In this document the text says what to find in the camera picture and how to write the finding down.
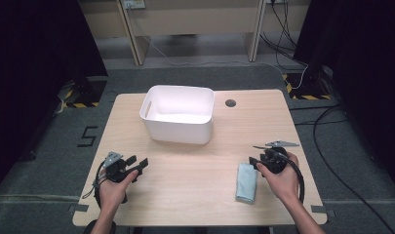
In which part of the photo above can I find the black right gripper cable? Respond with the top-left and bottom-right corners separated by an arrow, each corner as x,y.
272,149 -> 306,205

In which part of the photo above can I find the straight black floor cable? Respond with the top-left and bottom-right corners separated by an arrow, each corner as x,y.
294,118 -> 349,127
288,103 -> 342,111

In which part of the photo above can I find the person's right hand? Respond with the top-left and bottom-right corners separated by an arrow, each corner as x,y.
257,151 -> 300,205

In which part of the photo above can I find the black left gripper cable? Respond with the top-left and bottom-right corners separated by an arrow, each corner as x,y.
82,159 -> 110,209

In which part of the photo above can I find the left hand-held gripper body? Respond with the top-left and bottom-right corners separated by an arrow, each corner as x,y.
101,151 -> 139,183

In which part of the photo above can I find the long curved black cable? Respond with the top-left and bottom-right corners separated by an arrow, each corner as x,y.
312,104 -> 395,234

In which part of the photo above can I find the black curtain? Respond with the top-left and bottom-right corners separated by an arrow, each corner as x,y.
0,0 -> 109,196
294,0 -> 395,186

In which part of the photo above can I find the grey tape piece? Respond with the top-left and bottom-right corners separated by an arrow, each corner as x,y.
67,203 -> 90,214
310,205 -> 336,218

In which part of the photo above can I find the black cable bundle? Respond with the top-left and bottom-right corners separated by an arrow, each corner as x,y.
258,0 -> 310,69

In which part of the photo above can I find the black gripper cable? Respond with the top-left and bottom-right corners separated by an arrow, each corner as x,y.
272,149 -> 306,205
82,159 -> 110,209

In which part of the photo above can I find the white power strip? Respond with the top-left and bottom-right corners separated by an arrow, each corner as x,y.
122,0 -> 146,10

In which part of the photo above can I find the person's left hand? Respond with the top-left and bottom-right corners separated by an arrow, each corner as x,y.
99,169 -> 139,211

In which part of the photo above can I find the white plastic bin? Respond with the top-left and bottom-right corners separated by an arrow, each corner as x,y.
138,85 -> 217,145

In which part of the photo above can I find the short white cable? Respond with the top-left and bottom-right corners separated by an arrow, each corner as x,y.
291,64 -> 309,92

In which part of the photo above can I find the black stand base striped tape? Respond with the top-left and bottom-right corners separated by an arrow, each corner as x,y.
282,72 -> 333,101
57,76 -> 108,110

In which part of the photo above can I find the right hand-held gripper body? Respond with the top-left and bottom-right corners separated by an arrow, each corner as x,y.
252,139 -> 300,176

